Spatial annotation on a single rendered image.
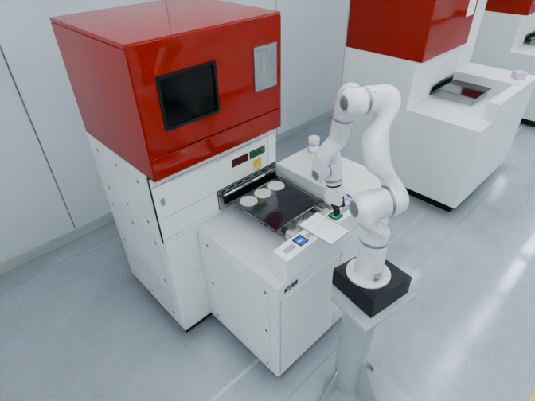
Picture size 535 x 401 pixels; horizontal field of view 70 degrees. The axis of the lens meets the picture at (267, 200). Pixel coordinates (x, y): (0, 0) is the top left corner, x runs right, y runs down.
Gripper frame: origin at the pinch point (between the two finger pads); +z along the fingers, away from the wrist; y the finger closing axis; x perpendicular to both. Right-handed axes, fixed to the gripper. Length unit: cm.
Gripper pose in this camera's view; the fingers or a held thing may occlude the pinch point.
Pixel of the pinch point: (336, 211)
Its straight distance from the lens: 194.0
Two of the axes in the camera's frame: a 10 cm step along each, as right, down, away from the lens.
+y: 6.7, 2.4, -7.0
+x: 7.2, -4.2, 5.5
